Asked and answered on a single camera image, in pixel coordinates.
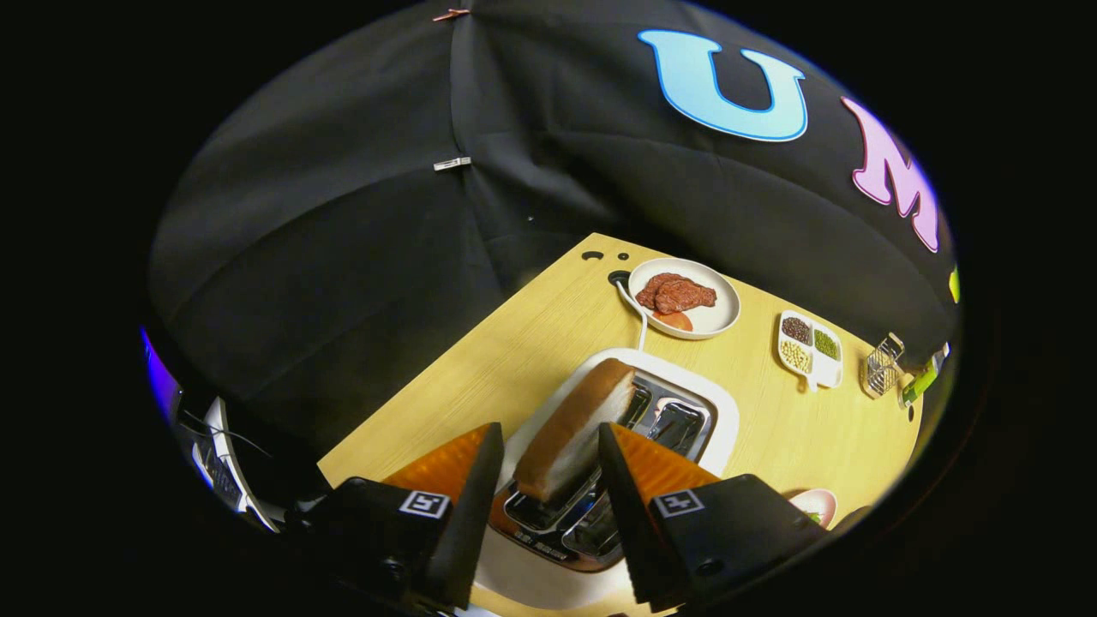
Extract pink plate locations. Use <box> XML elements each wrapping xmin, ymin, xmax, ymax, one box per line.
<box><xmin>788</xmin><ymin>488</ymin><xmax>838</xmax><ymax>529</ymax></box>

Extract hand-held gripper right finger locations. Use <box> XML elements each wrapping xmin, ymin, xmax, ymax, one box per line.
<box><xmin>597</xmin><ymin>422</ymin><xmax>828</xmax><ymax>611</ymax></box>

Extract wire mesh holder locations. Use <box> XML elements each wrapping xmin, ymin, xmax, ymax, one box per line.
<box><xmin>861</xmin><ymin>332</ymin><xmax>906</xmax><ymax>399</ymax></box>

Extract brown meat slices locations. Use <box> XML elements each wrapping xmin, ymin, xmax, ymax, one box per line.
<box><xmin>635</xmin><ymin>273</ymin><xmax>717</xmax><ymax>315</ymax></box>

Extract white divided bean dish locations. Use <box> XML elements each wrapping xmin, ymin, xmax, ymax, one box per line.
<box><xmin>776</xmin><ymin>309</ymin><xmax>844</xmax><ymax>393</ymax></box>

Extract green drink bottle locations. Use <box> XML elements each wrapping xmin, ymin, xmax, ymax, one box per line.
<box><xmin>897</xmin><ymin>343</ymin><xmax>950</xmax><ymax>409</ymax></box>

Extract black backdrop cloth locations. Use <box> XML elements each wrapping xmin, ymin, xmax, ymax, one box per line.
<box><xmin>150</xmin><ymin>0</ymin><xmax>961</xmax><ymax>446</ymax></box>

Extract small round white plate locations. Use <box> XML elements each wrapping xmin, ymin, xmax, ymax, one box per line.
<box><xmin>627</xmin><ymin>257</ymin><xmax>741</xmax><ymax>341</ymax></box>

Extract toasted bread slice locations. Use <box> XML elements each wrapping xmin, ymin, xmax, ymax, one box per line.
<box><xmin>514</xmin><ymin>358</ymin><xmax>638</xmax><ymax>504</ymax></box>

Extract white toaster cable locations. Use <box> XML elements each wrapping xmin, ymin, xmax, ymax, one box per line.
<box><xmin>615</xmin><ymin>279</ymin><xmax>650</xmax><ymax>352</ymax></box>

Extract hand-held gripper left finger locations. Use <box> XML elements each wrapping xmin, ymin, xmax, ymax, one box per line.
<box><xmin>287</xmin><ymin>422</ymin><xmax>505</xmax><ymax>611</ymax></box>

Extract white toaster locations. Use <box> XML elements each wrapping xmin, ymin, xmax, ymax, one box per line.
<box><xmin>476</xmin><ymin>347</ymin><xmax>740</xmax><ymax>611</ymax></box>

